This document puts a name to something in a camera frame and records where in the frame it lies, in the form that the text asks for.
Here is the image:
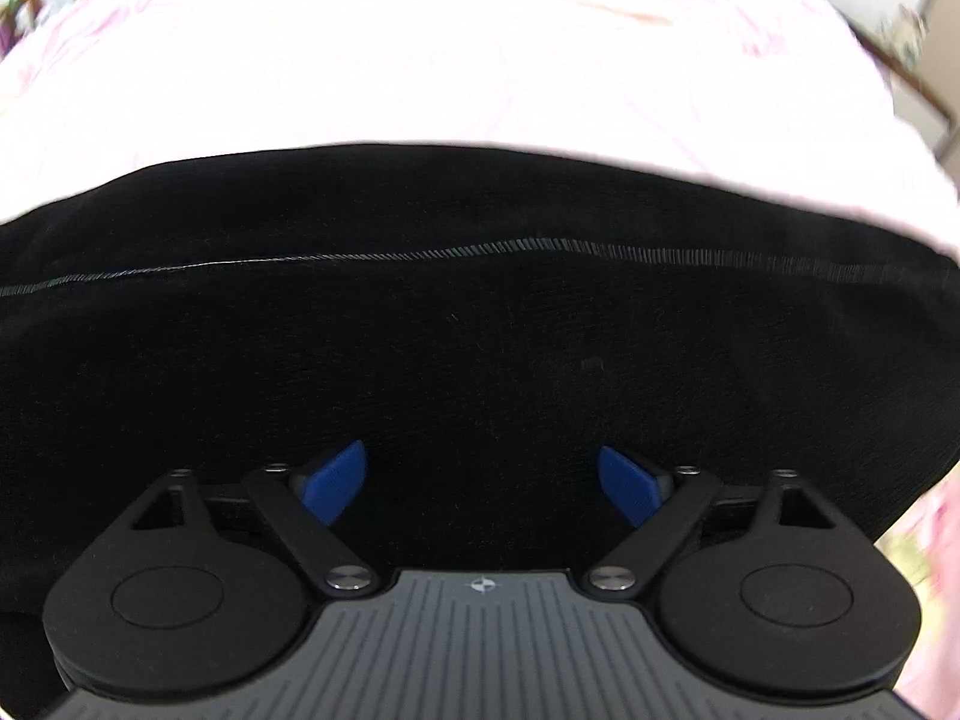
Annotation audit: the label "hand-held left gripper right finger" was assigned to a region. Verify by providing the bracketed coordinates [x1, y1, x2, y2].
[586, 446, 848, 605]

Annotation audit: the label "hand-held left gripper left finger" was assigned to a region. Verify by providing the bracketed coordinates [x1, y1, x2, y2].
[127, 440, 378, 602]

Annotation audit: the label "black pants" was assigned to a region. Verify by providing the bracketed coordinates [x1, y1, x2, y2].
[0, 141, 960, 720]

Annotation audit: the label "pink floral blanket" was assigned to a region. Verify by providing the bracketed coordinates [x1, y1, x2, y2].
[0, 0, 960, 720]

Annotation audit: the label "wooden furniture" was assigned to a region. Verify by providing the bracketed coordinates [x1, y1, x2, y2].
[855, 0, 960, 166]

